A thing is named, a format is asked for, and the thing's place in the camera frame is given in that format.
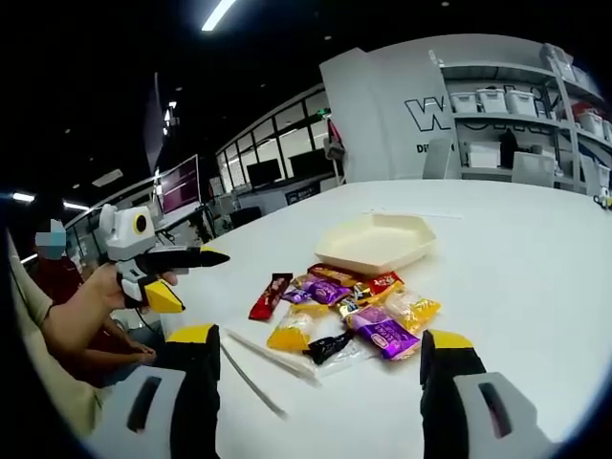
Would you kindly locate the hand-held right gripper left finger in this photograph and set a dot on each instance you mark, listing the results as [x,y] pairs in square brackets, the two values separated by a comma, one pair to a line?
[191,406]

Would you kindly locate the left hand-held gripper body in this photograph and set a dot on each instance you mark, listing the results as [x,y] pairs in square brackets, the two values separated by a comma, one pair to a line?
[125,234]

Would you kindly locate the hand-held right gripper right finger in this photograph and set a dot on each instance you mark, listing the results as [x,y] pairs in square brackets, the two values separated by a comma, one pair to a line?
[444,397]

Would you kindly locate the large purple snack packet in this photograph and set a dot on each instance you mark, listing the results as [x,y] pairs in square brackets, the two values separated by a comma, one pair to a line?
[385,332]

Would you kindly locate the dark red snack packet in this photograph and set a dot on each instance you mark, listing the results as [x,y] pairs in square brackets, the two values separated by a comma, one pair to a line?
[270,296]

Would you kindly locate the white yellow bread packet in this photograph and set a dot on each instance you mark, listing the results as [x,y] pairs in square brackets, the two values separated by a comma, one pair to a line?
[411,308]

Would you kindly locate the clear plastic food tongs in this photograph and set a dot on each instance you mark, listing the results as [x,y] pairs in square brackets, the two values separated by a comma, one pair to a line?
[272,356]

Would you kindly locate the black snack packet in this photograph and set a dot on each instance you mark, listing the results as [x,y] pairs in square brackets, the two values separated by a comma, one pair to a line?
[327,346]

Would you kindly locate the yellow cake packet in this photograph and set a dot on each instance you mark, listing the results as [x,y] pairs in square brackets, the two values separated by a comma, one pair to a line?
[294,330]

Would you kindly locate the bright red snack packet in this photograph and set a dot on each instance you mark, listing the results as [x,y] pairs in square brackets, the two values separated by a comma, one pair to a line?
[385,282]

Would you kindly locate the small purple snack packet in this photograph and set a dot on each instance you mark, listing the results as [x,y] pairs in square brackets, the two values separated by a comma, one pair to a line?
[320,290]

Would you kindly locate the orange red snack packet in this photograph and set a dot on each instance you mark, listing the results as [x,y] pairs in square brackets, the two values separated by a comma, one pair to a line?
[334,274]

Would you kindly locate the beige hexagonal food container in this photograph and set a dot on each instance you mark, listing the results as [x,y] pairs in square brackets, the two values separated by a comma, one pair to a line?
[373,244]

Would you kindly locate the person's left hand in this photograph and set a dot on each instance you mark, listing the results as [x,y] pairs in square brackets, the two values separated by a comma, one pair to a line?
[106,289]

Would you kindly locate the computer monitor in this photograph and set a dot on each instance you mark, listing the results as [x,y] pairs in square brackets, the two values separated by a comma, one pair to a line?
[179,186]

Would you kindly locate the clear plastic wrapper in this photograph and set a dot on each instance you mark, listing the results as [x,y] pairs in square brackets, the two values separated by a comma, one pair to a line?
[351,361]

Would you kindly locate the white partition board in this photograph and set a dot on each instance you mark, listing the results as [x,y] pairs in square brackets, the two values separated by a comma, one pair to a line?
[373,119]

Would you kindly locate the ceiling light strip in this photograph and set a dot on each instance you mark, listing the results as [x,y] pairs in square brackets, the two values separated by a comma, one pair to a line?
[218,14]

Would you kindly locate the grey metal shelf rack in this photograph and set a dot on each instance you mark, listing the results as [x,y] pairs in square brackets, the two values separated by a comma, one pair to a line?
[559,124]

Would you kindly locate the white storage box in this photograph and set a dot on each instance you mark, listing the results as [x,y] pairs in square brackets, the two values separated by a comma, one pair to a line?
[592,124]
[492,100]
[465,102]
[522,102]

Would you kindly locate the black wall screen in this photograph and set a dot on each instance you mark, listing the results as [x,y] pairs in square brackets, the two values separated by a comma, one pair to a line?
[311,163]
[264,173]

